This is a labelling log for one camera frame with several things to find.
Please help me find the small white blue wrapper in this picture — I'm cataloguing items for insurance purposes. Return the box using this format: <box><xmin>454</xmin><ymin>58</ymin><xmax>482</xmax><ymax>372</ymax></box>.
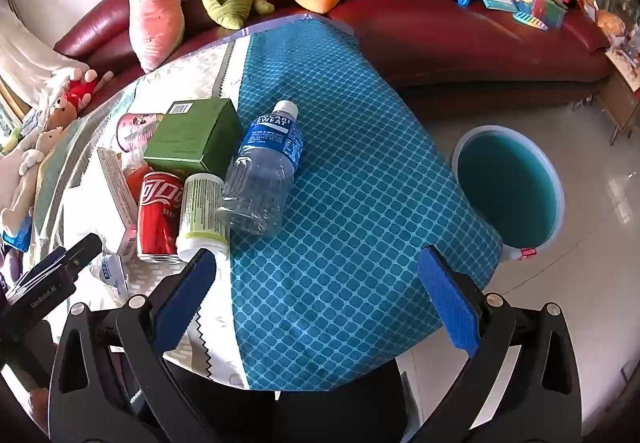
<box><xmin>97</xmin><ymin>253</ymin><xmax>130</xmax><ymax>296</ymax></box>

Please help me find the pink plush toy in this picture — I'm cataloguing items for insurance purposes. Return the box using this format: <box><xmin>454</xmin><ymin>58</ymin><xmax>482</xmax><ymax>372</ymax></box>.
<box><xmin>127</xmin><ymin>0</ymin><xmax>186</xmax><ymax>74</ymax></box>

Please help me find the dark red leather sofa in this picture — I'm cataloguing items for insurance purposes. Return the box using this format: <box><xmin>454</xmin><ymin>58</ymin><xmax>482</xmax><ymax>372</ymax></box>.
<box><xmin>52</xmin><ymin>0</ymin><xmax>618</xmax><ymax>106</ymax></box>

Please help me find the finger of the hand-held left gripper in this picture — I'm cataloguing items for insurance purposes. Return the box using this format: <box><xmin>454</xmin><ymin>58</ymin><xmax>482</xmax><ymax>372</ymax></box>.
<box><xmin>17</xmin><ymin>247</ymin><xmax>68</xmax><ymax>293</ymax></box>
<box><xmin>61</xmin><ymin>233</ymin><xmax>104</xmax><ymax>276</ymax></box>

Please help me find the pink paper cup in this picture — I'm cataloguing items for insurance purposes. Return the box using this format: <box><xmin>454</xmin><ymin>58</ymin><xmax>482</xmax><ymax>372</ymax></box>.
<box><xmin>116</xmin><ymin>112</ymin><xmax>168</xmax><ymax>154</ymax></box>

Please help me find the red soda can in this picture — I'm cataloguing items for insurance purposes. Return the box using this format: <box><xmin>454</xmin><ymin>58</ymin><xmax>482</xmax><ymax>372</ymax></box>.
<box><xmin>137</xmin><ymin>170</ymin><xmax>187</xmax><ymax>264</ymax></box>

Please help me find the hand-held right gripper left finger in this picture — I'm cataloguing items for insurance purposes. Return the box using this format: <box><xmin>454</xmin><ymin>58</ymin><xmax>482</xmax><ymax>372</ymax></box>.
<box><xmin>47</xmin><ymin>247</ymin><xmax>221</xmax><ymax>443</ymax></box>

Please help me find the white rabbit plush toy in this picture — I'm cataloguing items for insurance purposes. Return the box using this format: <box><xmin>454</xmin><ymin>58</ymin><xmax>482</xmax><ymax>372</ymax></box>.
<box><xmin>0</xmin><ymin>125</ymin><xmax>66</xmax><ymax>244</ymax></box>

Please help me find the clear plastic bottle blue label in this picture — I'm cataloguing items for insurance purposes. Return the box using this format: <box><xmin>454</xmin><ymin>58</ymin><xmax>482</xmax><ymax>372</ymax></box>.
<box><xmin>216</xmin><ymin>100</ymin><xmax>306</xmax><ymax>238</ymax></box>

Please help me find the brown teddy bear red outfit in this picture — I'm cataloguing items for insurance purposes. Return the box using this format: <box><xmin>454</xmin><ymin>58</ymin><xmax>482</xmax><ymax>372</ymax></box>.
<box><xmin>47</xmin><ymin>69</ymin><xmax>116</xmax><ymax>128</ymax></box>

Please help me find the red orange snack packet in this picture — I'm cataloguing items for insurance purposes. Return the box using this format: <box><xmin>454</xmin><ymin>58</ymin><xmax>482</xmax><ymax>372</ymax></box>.
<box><xmin>122</xmin><ymin>158</ymin><xmax>153</xmax><ymax>204</ymax></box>

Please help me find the white red carton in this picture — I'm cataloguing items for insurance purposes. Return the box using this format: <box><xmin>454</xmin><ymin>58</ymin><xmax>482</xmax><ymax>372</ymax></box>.
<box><xmin>96</xmin><ymin>146</ymin><xmax>141</xmax><ymax>259</ymax></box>

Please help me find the white jar green label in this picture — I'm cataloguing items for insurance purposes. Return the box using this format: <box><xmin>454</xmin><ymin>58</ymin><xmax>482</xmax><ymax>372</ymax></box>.
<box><xmin>176</xmin><ymin>173</ymin><xmax>231</xmax><ymax>261</ymax></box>

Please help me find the teal patterned quilted tablecloth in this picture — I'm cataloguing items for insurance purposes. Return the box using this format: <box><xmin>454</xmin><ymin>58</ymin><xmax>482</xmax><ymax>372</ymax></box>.
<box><xmin>30</xmin><ymin>14</ymin><xmax>503</xmax><ymax>391</ymax></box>

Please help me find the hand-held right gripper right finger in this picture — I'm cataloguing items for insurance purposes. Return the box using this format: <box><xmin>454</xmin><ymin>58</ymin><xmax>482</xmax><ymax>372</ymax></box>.
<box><xmin>415</xmin><ymin>245</ymin><xmax>583</xmax><ymax>443</ymax></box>

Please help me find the wooden side cabinet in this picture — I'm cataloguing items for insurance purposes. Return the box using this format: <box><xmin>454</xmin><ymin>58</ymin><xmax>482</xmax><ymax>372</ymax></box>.
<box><xmin>595</xmin><ymin>48</ymin><xmax>640</xmax><ymax>144</ymax></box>

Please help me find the blue round trash bin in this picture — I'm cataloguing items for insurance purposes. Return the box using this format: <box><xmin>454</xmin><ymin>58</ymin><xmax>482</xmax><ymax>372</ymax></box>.
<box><xmin>451</xmin><ymin>125</ymin><xmax>566</xmax><ymax>261</ymax></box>

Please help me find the white fleece blanket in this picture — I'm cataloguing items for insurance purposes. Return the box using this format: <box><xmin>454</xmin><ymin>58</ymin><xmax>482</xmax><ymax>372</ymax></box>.
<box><xmin>0</xmin><ymin>3</ymin><xmax>86</xmax><ymax>88</ymax></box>

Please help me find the green cardboard box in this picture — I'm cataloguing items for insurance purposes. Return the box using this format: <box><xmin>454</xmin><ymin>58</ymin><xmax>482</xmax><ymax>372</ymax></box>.
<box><xmin>142</xmin><ymin>98</ymin><xmax>245</xmax><ymax>181</ymax></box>

